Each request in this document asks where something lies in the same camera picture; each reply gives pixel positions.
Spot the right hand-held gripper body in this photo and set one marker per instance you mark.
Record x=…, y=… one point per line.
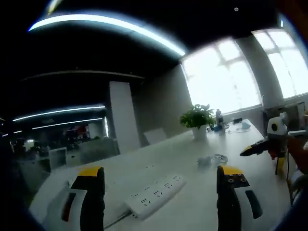
x=279, y=131

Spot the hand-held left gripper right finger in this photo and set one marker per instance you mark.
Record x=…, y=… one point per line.
x=228, y=209

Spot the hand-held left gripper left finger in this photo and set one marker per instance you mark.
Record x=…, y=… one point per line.
x=92, y=207

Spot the white power strip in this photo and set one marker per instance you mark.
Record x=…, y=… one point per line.
x=154, y=196

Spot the white desk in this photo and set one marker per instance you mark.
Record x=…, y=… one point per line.
x=183, y=149

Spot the white chair behind desk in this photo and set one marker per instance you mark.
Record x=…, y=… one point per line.
x=155, y=136

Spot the long curved ceiling light strip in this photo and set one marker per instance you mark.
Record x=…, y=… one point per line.
x=108, y=22

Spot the light blue cloth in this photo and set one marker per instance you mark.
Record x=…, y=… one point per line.
x=244, y=126

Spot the dark bottle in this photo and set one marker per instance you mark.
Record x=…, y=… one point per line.
x=219, y=120

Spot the green potted plant white pot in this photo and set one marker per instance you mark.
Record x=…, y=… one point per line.
x=198, y=120

